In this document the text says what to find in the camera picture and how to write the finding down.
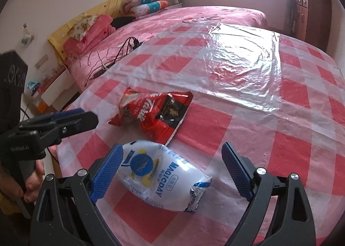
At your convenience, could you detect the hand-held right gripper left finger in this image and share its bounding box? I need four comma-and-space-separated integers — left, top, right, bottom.
30, 144, 124, 246

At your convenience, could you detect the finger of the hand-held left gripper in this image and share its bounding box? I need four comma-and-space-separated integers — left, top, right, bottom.
19, 109, 85, 132
40, 111, 99, 147

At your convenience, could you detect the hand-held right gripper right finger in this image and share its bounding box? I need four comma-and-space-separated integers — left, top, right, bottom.
221, 142, 316, 246

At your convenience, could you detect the white snack bag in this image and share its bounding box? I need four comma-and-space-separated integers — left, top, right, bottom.
114, 140, 212, 213

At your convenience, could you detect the person's left hand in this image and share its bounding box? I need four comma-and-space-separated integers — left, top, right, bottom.
0, 159, 46, 203

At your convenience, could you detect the white low cabinet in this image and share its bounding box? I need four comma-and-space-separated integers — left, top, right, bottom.
23, 65, 77, 113

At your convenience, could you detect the red snack bag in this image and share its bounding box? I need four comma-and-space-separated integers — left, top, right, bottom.
107, 87, 194, 145

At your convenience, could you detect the floral pillow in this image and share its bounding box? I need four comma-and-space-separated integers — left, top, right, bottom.
67, 14, 99, 40

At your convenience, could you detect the pink folded blanket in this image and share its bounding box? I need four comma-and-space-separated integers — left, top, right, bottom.
63, 14, 116, 54

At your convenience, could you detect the pink checked plastic tablecloth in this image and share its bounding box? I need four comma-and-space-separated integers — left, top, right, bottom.
55, 22, 345, 246

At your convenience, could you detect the white power strip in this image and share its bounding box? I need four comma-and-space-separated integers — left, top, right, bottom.
127, 39, 146, 50

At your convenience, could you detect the yellow wooden headboard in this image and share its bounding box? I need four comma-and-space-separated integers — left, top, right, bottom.
48, 0, 141, 61

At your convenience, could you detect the clear plastic sheet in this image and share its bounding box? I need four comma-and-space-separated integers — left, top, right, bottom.
108, 22, 282, 113

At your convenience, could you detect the dark cloth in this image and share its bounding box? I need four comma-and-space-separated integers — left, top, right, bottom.
111, 16, 135, 30

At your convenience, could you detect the bed with pink sheet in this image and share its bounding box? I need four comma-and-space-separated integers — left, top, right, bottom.
49, 6, 268, 96

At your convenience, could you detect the brown wooden cabinet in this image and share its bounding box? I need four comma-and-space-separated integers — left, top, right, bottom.
290, 0, 332, 53

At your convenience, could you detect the wall socket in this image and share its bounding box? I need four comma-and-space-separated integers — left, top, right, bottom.
35, 55, 49, 69

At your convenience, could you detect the black cable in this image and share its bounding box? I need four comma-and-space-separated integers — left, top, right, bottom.
83, 37, 141, 86

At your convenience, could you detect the wall ornament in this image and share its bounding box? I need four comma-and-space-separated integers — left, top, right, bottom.
22, 23, 35, 46

